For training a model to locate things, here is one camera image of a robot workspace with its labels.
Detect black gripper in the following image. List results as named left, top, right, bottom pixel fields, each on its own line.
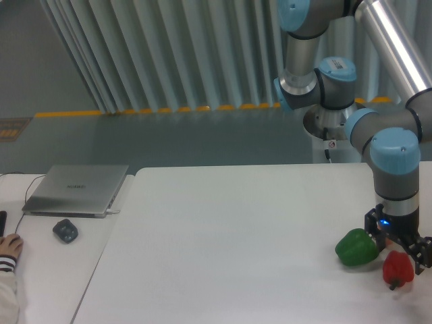
left=364, top=204, right=431, bottom=275

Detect red bell pepper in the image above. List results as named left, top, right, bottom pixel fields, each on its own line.
left=383, top=250, right=414, bottom=290

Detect white striped sleeve forearm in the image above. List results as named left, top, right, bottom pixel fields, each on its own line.
left=1, top=255, right=20, bottom=323

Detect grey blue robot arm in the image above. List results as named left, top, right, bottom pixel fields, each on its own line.
left=275, top=1, right=431, bottom=274

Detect green bell pepper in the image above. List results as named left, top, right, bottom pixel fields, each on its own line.
left=335, top=228, right=379, bottom=267

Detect person's hand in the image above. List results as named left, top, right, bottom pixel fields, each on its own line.
left=0, top=234, right=24, bottom=261

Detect white folding partition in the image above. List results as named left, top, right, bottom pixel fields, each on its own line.
left=39, top=0, right=432, bottom=114

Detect silver laptop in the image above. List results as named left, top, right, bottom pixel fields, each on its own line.
left=22, top=165, right=128, bottom=218

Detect black phone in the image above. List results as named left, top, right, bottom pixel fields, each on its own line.
left=0, top=211, right=7, bottom=237

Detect black pedestal cable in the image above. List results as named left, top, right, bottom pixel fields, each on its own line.
left=322, top=126, right=333, bottom=164

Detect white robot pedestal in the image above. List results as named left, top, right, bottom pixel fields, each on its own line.
left=303, top=103, right=364, bottom=163

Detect black mouse cable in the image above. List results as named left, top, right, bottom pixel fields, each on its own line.
left=0, top=172, right=46, bottom=235

